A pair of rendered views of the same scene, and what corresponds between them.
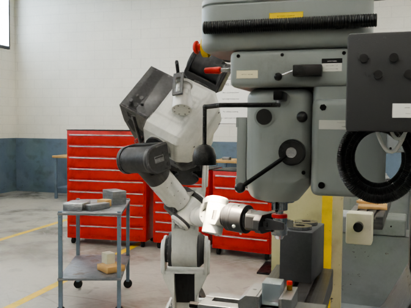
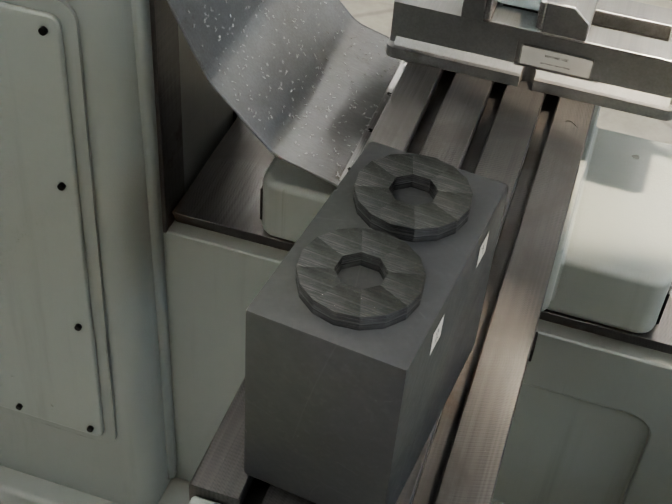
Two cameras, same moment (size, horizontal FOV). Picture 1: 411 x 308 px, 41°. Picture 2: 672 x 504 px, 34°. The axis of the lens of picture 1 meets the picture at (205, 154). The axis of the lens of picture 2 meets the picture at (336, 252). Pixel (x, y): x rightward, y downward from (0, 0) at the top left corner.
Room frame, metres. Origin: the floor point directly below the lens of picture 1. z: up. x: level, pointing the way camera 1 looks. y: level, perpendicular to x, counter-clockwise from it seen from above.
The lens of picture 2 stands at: (2.68, -0.44, 1.67)
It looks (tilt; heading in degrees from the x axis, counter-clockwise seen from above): 42 degrees down; 178
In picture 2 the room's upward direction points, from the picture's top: 5 degrees clockwise
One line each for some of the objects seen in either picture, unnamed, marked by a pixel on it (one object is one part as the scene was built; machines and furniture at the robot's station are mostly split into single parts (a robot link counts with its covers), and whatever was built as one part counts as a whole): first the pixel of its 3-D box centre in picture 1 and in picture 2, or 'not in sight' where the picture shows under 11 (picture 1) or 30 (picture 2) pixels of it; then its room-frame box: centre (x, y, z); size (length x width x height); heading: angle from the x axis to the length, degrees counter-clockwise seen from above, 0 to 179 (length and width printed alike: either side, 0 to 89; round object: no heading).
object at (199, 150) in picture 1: (204, 154); not in sight; (1.65, 0.00, 1.44); 0.07 x 0.07 x 0.06
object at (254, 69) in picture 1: (296, 72); not in sight; (1.58, -0.26, 1.68); 0.34 x 0.24 x 0.10; 73
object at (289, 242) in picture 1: (302, 249); (377, 323); (2.09, -0.38, 1.05); 0.22 x 0.12 x 0.20; 157
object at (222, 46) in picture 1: (287, 26); not in sight; (1.59, -0.23, 1.81); 0.47 x 0.26 x 0.16; 73
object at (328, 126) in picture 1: (350, 146); not in sight; (1.54, -0.40, 1.47); 0.24 x 0.19 x 0.26; 163
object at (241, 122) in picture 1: (243, 152); not in sight; (1.63, -0.11, 1.45); 0.04 x 0.04 x 0.21; 73
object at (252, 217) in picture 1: (252, 220); not in sight; (1.65, -0.15, 1.24); 0.13 x 0.12 x 0.10; 143
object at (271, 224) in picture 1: (273, 225); not in sight; (1.57, -0.20, 1.24); 0.06 x 0.02 x 0.03; 53
